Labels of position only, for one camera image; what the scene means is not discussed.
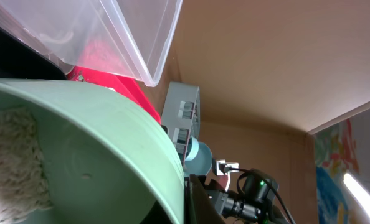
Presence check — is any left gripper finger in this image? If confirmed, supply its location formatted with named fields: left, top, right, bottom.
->
left=184, top=174, right=225, bottom=224

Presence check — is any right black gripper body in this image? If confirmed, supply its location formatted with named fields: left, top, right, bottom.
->
left=205, top=180, right=262, bottom=223

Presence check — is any light blue small bowl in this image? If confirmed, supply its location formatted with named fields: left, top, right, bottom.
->
left=183, top=136, right=212, bottom=177

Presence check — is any green bowl with rice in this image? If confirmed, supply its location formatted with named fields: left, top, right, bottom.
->
left=0, top=78, right=184, bottom=224

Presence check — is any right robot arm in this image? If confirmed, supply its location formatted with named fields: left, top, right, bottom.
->
left=205, top=169, right=295, bottom=223

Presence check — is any grey dishwasher rack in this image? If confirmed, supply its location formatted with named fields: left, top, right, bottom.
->
left=161, top=81, right=201, bottom=162

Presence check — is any red serving tray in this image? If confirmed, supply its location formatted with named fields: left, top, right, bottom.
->
left=67, top=67, right=161, bottom=124

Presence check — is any clear plastic bin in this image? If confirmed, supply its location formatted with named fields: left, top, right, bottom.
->
left=0, top=0, right=183, bottom=87

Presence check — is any white rice pile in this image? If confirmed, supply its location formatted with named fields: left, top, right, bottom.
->
left=0, top=108, right=52, bottom=223

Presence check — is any black plastic tray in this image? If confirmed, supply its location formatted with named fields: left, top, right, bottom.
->
left=0, top=28, right=67, bottom=80

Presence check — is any right black cable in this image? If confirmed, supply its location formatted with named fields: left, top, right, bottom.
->
left=224, top=164, right=297, bottom=224

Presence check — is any colourful wall poster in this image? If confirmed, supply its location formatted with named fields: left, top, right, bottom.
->
left=313, top=119, right=359, bottom=223

